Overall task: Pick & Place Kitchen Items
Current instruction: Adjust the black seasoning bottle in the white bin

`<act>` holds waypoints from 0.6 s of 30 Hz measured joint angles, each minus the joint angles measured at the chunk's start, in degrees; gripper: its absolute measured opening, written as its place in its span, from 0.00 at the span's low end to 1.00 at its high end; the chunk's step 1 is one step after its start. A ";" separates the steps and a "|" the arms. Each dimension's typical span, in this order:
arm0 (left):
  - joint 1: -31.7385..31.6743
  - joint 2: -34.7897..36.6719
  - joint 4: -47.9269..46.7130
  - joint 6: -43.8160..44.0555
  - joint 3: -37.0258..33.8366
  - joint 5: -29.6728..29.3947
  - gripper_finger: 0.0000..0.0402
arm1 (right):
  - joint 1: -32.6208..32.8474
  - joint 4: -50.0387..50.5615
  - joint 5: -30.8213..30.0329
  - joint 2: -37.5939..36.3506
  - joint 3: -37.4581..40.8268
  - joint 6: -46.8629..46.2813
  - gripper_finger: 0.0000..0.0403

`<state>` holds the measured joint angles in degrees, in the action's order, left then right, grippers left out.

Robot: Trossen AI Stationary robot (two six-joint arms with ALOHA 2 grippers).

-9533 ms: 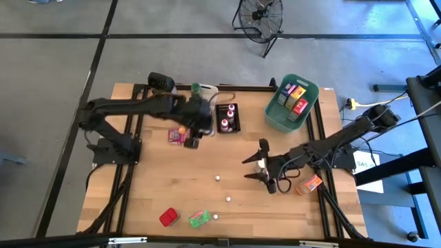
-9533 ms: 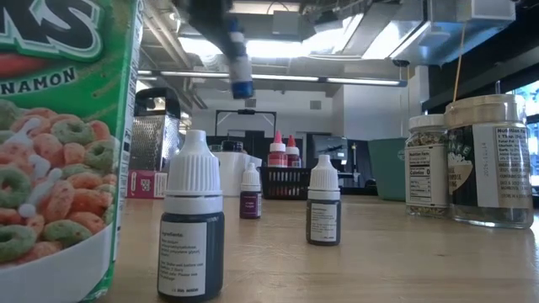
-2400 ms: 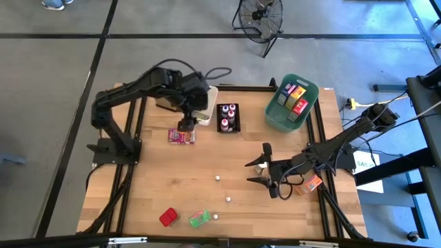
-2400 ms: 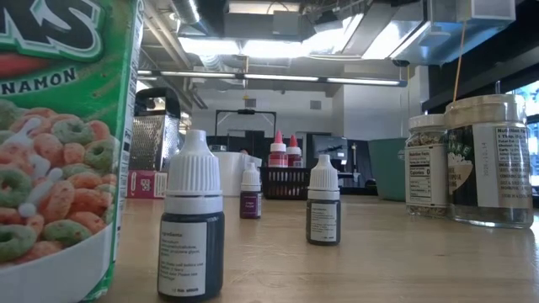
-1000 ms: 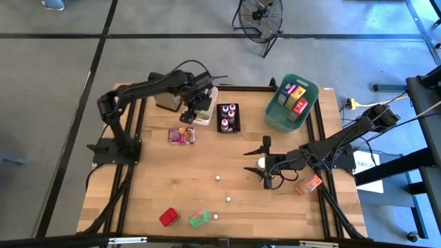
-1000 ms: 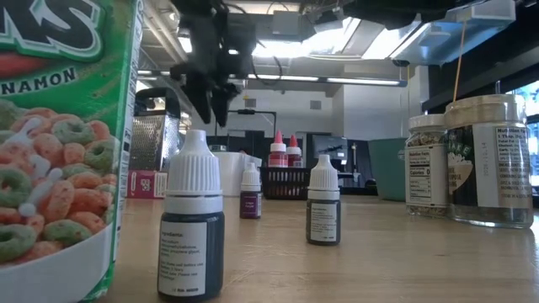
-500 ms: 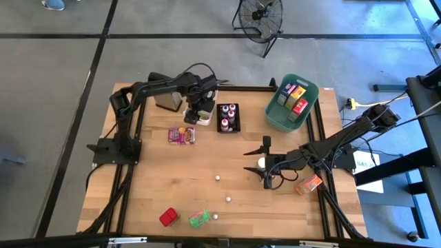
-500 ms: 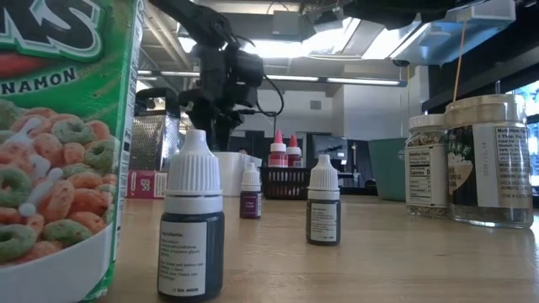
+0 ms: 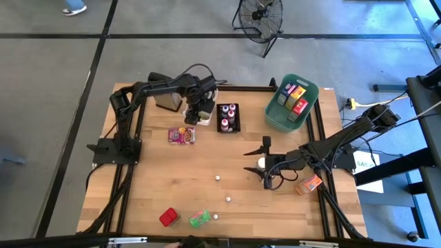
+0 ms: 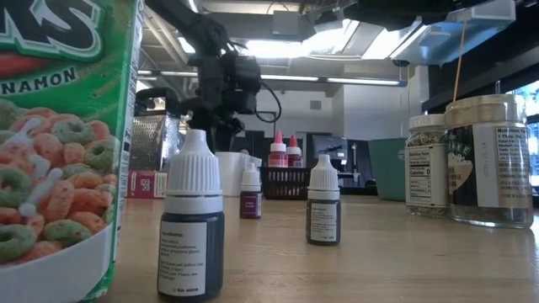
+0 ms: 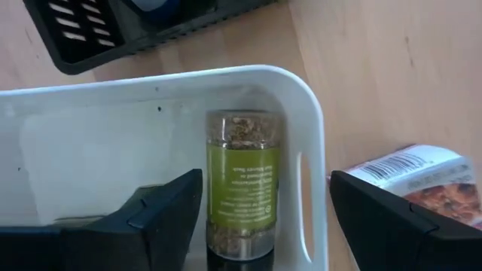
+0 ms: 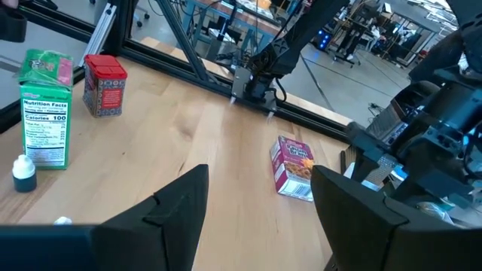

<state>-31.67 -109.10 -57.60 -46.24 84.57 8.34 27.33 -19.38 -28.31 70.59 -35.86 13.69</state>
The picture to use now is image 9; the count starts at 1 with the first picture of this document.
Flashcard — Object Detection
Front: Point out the black floor cable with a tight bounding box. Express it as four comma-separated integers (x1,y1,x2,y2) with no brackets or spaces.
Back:
339,91,409,123
392,112,441,134

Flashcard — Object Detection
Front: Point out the red snack box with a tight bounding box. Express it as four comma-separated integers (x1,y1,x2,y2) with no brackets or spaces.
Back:
287,98,309,123

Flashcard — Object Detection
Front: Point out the small orange box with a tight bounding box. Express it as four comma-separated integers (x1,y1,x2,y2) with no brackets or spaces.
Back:
295,174,324,196

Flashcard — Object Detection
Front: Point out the dark metal floor bar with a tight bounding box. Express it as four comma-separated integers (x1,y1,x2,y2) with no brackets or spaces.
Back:
373,84,407,93

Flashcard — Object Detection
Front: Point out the black crossbar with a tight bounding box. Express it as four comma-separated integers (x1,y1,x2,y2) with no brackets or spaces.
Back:
0,231,441,248

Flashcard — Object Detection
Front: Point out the small yellow box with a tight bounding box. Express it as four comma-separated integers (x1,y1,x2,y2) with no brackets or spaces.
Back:
285,85,307,111

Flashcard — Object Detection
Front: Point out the green cereal box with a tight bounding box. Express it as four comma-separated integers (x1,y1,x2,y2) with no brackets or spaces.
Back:
187,209,211,230

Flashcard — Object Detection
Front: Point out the black floor fan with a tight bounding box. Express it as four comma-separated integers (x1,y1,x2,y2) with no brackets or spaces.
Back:
231,0,285,59

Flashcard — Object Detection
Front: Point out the blue and pink carton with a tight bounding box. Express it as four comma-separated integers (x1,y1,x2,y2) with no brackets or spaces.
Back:
277,82,297,107

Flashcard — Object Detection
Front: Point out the white plastic bin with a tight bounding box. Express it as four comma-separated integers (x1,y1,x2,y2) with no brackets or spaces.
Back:
182,87,219,127

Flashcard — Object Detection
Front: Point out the pink snack box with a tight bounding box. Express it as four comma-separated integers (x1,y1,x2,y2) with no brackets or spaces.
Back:
167,126,196,145

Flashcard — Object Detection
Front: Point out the small black plastic basket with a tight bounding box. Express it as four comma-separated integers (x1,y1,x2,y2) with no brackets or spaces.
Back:
216,103,241,134

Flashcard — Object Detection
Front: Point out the silver metal bracket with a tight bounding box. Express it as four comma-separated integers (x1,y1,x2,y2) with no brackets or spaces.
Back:
107,236,148,245
298,240,340,248

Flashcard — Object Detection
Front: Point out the yellow extension cable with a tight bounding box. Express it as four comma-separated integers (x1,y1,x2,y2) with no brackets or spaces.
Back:
354,94,411,106

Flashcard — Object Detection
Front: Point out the black handheld device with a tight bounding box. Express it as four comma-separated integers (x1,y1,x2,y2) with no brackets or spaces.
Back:
181,235,208,248

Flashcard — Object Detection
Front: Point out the black neighbouring workstation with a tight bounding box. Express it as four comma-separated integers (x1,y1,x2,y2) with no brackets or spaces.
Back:
354,65,441,240

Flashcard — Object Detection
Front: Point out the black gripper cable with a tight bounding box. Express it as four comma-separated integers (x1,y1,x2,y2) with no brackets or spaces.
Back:
177,63,228,86
267,167,299,192

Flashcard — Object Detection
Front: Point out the white printed paper sheet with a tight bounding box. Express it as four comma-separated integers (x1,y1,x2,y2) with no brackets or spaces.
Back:
353,151,384,194

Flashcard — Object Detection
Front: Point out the black cable bundle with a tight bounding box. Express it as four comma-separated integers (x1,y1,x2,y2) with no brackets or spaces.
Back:
318,182,365,239
81,164,135,236

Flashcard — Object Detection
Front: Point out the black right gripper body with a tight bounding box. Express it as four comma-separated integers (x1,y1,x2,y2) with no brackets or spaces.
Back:
262,136,289,190

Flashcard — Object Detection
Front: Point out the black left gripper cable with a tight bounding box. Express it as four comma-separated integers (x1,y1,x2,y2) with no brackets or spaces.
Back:
177,63,228,86

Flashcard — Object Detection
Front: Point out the metal box grater black handle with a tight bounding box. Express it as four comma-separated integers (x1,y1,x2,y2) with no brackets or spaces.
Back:
147,71,183,113

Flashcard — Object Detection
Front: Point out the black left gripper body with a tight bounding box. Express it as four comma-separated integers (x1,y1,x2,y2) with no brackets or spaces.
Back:
184,76,218,125

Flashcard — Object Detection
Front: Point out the person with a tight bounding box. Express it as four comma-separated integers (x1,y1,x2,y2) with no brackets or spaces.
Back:
62,0,88,17

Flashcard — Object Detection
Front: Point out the small red plastic container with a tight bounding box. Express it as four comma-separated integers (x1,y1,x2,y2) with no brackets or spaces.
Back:
159,207,179,227

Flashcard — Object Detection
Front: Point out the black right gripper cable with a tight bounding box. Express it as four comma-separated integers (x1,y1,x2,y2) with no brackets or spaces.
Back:
267,167,299,192

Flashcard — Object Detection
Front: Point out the teal plastic bin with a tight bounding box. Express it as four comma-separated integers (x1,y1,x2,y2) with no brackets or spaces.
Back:
264,73,320,134

